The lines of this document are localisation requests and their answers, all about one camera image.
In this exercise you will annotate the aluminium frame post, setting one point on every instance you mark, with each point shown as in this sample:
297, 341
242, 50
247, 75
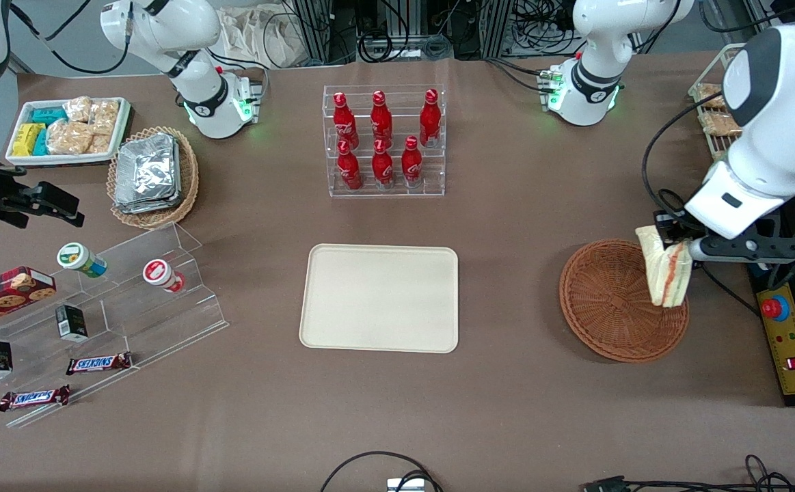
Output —
312, 31
498, 27

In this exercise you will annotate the round brown wicker basket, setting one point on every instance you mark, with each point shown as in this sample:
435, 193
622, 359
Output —
602, 307

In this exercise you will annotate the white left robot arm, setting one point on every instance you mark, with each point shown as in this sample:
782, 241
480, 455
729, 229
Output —
780, 102

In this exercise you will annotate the wrapped brown bread packet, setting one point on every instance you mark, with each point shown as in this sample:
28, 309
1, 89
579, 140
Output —
718, 124
710, 96

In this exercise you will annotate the red plaid cookie box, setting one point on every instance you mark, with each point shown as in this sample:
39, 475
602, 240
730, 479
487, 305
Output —
7, 294

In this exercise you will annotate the yellow emergency stop box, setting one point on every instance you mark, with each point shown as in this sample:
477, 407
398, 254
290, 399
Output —
790, 342

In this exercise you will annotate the clear acrylic stepped shelf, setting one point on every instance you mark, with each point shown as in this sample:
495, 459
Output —
165, 328

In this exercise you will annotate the brown Snickers bar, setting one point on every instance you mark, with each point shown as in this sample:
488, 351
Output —
35, 398
96, 363

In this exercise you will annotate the red cola bottle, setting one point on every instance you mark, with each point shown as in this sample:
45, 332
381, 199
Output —
344, 119
381, 119
383, 167
430, 119
350, 171
411, 164

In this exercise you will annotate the white cloth bag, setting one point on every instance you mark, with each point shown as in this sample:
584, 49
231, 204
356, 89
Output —
253, 34

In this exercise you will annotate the clear acrylic bottle rack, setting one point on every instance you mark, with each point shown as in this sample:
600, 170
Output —
363, 193

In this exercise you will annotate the cream rectangular tray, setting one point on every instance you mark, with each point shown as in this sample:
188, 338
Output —
376, 301

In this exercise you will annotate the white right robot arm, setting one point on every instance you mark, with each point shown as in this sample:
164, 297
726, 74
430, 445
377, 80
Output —
199, 89

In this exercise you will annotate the small grey device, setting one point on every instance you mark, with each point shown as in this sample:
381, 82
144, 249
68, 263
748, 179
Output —
405, 486

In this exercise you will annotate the cup with green lid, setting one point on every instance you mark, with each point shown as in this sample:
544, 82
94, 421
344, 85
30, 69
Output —
76, 257

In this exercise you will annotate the triangle sandwich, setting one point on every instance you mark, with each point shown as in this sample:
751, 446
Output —
664, 280

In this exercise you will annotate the cup with red lid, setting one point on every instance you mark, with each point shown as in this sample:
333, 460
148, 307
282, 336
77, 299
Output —
158, 272

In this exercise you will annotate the white snack tray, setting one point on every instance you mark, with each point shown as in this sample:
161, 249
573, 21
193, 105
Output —
55, 160

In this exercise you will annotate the clear bag of crackers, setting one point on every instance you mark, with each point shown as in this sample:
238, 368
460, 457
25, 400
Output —
105, 116
101, 143
69, 138
77, 109

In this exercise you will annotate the yellow snack packet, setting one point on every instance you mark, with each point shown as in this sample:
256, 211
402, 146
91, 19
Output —
27, 140

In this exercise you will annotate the oval tan wicker basket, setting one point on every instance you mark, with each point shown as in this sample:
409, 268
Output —
151, 219

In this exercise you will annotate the teal snack packet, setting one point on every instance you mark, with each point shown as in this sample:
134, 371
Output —
48, 115
42, 143

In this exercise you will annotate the black left wrist camera bracket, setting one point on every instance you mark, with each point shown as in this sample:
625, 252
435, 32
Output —
746, 247

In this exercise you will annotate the silver foil packet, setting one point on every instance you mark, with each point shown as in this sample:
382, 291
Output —
144, 208
147, 171

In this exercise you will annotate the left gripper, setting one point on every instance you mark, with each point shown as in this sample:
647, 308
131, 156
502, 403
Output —
666, 226

